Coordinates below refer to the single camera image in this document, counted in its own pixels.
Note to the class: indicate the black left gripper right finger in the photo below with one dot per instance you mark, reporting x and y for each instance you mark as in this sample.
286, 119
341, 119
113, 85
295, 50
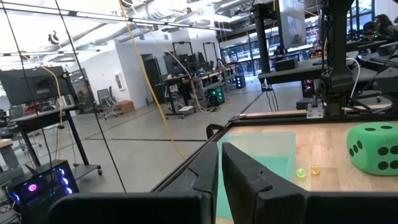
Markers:
267, 205

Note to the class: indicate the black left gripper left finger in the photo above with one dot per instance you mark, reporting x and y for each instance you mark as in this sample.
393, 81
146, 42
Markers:
155, 208

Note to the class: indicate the small green translucent die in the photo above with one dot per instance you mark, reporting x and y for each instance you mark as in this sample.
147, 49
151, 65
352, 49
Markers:
301, 172

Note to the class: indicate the teal translucent plastic bin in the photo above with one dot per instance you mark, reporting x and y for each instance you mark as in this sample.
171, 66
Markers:
264, 146

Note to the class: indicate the green foam die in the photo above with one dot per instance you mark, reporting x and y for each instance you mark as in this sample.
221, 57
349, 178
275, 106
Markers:
373, 149

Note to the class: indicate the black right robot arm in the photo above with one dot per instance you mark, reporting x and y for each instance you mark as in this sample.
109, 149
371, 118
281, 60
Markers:
337, 62

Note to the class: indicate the small yellow translucent die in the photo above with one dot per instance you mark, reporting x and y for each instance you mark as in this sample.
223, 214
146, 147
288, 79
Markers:
315, 169

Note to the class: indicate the cardboard box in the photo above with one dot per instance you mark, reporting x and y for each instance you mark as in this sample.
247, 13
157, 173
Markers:
125, 106

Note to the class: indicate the computer tower with purple lights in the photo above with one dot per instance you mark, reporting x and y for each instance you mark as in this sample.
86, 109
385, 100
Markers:
43, 186

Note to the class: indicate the grey office chair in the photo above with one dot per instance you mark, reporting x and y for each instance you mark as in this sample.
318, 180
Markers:
105, 102

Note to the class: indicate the computer tower with green lights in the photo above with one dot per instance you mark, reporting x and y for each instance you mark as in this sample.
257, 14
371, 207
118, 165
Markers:
216, 96

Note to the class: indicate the black rolling desk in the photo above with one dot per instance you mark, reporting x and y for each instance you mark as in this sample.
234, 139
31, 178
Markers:
43, 119

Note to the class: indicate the person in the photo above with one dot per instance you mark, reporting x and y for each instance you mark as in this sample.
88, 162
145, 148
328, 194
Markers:
279, 52
384, 29

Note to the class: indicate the black computer monitor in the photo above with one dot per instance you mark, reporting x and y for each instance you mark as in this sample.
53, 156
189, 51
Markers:
34, 85

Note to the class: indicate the hanging display screen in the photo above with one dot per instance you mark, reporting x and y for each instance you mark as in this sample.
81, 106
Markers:
292, 23

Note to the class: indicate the black table frame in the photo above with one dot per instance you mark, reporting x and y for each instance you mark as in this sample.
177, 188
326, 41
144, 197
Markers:
280, 120

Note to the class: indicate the metal mounting bracket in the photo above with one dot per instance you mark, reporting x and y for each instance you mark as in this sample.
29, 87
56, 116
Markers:
315, 110

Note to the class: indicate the black support post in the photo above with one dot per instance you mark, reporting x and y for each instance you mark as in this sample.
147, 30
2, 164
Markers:
261, 40

